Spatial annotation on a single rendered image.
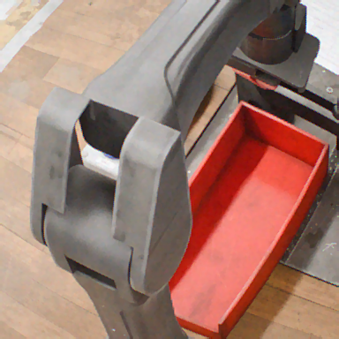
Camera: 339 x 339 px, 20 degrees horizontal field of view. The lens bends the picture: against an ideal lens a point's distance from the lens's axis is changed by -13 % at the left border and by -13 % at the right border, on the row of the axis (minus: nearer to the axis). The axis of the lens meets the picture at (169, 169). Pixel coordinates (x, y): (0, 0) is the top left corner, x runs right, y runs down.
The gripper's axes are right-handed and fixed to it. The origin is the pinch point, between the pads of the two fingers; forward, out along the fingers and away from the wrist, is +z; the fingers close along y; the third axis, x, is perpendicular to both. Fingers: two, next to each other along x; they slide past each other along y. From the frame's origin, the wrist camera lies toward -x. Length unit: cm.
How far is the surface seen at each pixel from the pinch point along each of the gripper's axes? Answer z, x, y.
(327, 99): 12.7, -7.4, -5.7
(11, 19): 135, -53, 95
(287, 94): 13.1, -5.5, -0.9
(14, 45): 132, -44, 87
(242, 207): 17.9, 7.1, -0.8
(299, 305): 15.2, 15.6, -12.9
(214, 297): 15.6, 18.2, -3.2
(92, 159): 17.3, 9.2, 15.9
